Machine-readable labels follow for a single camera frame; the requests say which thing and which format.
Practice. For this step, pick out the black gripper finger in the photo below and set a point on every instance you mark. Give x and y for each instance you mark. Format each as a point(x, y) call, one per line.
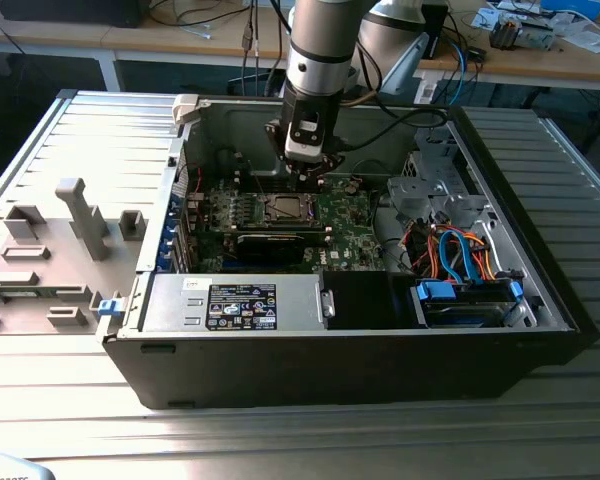
point(330, 164)
point(277, 140)

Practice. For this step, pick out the silver CPU green edge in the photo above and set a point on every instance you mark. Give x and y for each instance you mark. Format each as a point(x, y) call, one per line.
point(289, 208)

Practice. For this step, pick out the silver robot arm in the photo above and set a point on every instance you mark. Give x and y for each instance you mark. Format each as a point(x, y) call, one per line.
point(320, 40)

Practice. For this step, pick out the black RAM slot white clips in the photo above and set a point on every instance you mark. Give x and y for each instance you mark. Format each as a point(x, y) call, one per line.
point(265, 226)
point(275, 188)
point(272, 178)

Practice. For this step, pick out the thin metal locking lever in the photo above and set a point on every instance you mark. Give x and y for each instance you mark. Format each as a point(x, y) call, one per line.
point(257, 179)

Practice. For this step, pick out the round coin cell battery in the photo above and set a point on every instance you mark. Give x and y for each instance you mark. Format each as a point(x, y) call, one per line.
point(350, 188)

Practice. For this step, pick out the green motherboard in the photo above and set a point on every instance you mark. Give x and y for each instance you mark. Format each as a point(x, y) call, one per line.
point(350, 225)

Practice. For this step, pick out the small white box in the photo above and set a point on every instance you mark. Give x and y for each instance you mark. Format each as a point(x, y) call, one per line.
point(425, 92)

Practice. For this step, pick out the black graphics card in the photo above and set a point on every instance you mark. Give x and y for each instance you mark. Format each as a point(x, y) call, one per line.
point(270, 248)

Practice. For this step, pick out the silver metal drive cage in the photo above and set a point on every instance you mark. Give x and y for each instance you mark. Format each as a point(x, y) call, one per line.
point(430, 195)

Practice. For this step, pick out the black upright box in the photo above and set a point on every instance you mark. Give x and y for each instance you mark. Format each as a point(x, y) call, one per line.
point(437, 30)

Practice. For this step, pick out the hard disk in blue carrier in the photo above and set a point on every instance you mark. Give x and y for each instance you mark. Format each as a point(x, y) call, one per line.
point(435, 292)

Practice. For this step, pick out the silver power supply unit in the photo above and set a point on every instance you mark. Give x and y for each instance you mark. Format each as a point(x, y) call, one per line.
point(180, 300)

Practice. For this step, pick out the black finned heat sink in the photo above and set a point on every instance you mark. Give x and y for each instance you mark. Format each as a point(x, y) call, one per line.
point(505, 32)

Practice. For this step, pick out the black PC case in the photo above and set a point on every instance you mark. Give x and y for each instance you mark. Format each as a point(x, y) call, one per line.
point(305, 370)

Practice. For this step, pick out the silver metal drive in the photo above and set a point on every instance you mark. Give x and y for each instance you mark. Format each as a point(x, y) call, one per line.
point(537, 37)

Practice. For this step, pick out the blue plastic case latch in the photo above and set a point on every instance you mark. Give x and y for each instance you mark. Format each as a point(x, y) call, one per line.
point(111, 307)

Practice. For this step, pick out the large black box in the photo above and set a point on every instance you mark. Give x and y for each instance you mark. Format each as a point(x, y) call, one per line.
point(70, 12)

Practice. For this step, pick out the grey parts rack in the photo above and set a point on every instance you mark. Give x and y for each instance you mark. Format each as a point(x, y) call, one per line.
point(55, 240)

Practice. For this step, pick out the blue cardboard box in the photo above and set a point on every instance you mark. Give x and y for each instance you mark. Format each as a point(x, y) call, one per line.
point(572, 7)

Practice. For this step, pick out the white paper sheet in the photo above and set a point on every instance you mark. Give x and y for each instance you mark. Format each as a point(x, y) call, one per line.
point(590, 40)

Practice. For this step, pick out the green RAM stick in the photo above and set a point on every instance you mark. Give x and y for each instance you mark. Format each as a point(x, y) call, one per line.
point(22, 295)

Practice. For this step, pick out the white plastic device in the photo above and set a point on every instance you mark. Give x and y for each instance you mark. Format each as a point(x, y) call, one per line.
point(10, 470)

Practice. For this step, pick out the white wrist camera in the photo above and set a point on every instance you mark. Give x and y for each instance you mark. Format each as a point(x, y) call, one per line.
point(304, 147)

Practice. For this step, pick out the wooden desk white frame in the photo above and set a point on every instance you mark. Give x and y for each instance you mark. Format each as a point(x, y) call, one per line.
point(530, 67)
point(80, 37)

